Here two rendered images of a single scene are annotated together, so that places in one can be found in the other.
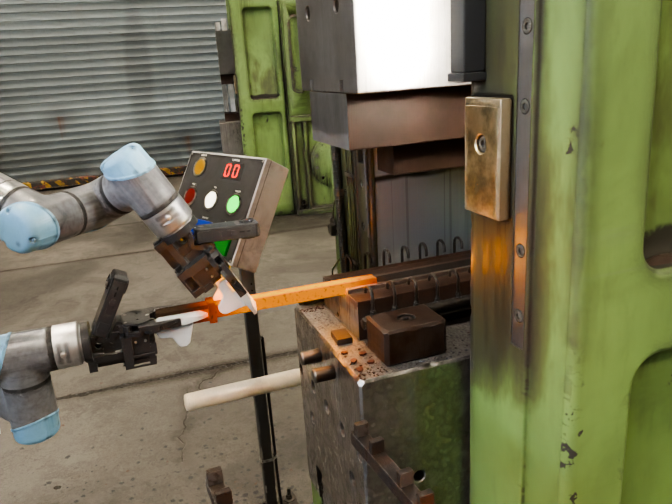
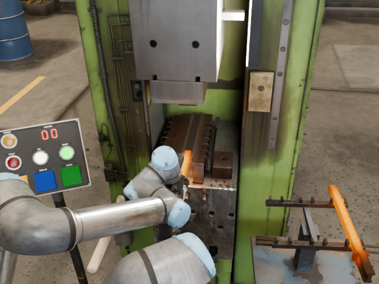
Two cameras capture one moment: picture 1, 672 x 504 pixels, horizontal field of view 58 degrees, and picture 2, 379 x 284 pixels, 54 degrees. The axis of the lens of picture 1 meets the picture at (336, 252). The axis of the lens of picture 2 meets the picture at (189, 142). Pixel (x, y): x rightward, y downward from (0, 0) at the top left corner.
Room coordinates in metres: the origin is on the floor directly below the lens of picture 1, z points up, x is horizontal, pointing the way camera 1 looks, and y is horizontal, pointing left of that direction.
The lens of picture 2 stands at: (0.50, 1.09, 1.94)
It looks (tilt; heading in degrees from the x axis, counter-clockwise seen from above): 34 degrees down; 298
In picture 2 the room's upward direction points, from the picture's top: 2 degrees counter-clockwise
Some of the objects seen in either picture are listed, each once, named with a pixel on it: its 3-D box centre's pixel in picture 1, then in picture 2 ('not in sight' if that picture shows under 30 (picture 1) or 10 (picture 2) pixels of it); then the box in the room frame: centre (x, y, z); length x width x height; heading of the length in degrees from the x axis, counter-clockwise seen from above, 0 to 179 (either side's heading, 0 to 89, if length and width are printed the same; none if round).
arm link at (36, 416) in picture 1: (27, 404); not in sight; (0.94, 0.55, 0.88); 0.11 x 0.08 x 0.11; 53
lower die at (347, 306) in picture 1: (432, 283); (187, 141); (1.21, -0.20, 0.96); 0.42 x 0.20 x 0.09; 109
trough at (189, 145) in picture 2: (438, 271); (192, 135); (1.19, -0.21, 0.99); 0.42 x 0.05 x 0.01; 109
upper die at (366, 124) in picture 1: (429, 109); (185, 70); (1.21, -0.20, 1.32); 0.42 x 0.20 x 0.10; 109
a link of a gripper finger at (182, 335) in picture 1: (183, 330); not in sight; (1.00, 0.28, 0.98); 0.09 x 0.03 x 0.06; 106
